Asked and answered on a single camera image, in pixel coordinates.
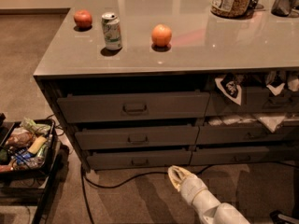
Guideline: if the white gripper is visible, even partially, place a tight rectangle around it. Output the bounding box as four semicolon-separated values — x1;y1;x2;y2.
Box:
167;165;209;207

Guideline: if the grey drawer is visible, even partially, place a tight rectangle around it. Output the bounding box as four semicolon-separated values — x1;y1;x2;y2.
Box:
87;149;192;170
196;124;299;145
190;145;299;165
75;125;198;150
206;87;299;116
57;91;209;123

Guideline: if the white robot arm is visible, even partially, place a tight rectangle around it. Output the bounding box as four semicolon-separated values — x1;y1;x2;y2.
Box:
168;165;250;224

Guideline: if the white napkin in drawer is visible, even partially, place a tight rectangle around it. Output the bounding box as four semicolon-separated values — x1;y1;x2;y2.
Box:
253;113;286;133

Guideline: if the grey counter cabinet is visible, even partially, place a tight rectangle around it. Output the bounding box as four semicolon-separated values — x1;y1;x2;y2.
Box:
35;0;299;170

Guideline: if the black white snack bag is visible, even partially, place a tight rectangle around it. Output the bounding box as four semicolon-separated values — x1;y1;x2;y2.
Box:
215;73;242;105

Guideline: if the orange fruit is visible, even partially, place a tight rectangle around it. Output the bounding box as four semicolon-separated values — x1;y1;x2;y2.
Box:
151;24;172;47

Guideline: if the black tray of snacks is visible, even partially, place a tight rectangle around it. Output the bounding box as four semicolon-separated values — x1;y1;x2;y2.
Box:
0;119;55;179

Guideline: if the green white soda can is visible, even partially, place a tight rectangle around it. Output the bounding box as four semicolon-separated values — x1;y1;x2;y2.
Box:
101;12;122;50

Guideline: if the large snack jar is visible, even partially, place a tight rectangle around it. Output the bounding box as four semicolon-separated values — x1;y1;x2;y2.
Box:
211;0;249;18

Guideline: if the red apple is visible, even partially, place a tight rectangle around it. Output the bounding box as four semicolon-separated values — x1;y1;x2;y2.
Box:
74;9;93;29

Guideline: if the dark glass container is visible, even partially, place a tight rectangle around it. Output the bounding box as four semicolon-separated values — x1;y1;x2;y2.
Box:
271;0;299;17

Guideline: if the black floor cable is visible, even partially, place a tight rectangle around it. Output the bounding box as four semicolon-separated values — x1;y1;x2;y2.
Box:
80;164;216;224

